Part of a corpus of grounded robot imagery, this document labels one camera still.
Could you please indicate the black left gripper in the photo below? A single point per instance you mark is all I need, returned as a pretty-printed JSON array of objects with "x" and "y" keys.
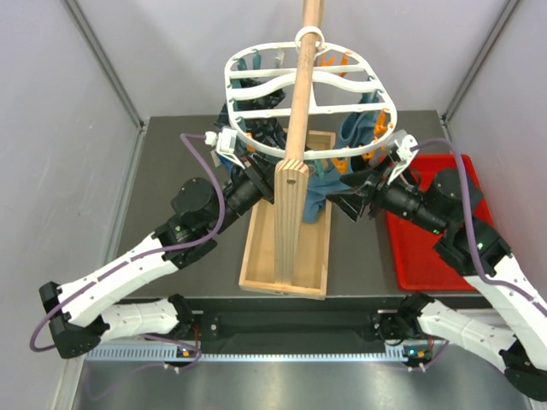
[{"x": 262, "y": 175}]

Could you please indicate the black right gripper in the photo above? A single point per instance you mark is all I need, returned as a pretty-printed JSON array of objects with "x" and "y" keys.
[{"x": 376, "y": 191}]

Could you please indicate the blue ribbed sock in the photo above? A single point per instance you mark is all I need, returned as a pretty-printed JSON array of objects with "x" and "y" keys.
[{"x": 356, "y": 129}]

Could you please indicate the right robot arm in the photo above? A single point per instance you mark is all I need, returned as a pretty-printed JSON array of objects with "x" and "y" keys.
[{"x": 477, "y": 252}]

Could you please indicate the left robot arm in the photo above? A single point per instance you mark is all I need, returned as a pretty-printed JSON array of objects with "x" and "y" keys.
[{"x": 89, "y": 311}]

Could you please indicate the wooden hanger stand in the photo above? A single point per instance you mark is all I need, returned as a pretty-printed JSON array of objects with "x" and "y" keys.
[{"x": 282, "y": 257}]

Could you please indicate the black patterned sock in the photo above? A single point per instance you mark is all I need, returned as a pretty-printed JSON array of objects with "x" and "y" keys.
[{"x": 267, "y": 131}]

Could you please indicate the red plastic tray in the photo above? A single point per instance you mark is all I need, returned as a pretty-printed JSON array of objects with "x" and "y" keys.
[{"x": 421, "y": 261}]

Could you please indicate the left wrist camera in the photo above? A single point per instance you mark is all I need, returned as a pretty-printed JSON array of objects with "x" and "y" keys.
[{"x": 223, "y": 144}]

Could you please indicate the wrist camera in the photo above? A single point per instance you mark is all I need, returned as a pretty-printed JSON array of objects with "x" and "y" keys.
[
  {"x": 403, "y": 148},
  {"x": 223, "y": 144}
]

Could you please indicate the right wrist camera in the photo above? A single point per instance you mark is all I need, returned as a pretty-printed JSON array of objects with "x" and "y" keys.
[{"x": 403, "y": 148}]

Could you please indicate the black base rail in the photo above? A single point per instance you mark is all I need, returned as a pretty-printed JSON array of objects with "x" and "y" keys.
[{"x": 287, "y": 325}]

